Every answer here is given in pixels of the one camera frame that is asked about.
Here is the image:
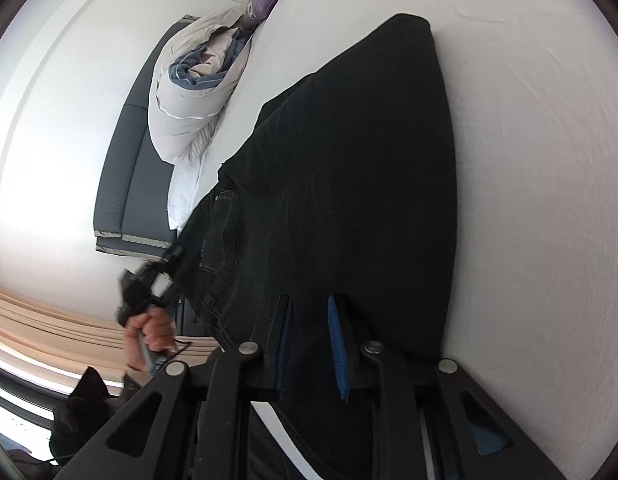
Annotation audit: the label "white bed mattress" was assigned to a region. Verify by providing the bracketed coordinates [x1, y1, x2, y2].
[198, 0, 618, 479]

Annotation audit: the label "black jeans pants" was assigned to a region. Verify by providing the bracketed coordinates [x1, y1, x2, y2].
[174, 14, 456, 479]

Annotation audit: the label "person left hand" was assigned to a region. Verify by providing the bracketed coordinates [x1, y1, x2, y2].
[122, 307, 176, 372]

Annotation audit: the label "rolled grey duvet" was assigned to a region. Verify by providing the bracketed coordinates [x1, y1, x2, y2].
[148, 4, 252, 166]

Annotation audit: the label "dark grey headboard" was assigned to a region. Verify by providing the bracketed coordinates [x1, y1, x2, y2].
[93, 15, 195, 259]

